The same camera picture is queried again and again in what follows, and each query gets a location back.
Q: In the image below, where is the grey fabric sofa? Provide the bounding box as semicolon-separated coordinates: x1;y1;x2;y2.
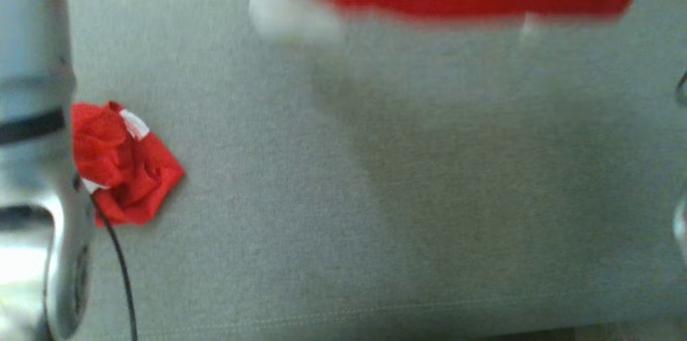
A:
0;0;687;341

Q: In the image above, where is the red shorts white side stripe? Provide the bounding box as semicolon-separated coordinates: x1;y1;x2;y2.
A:
71;100;186;228

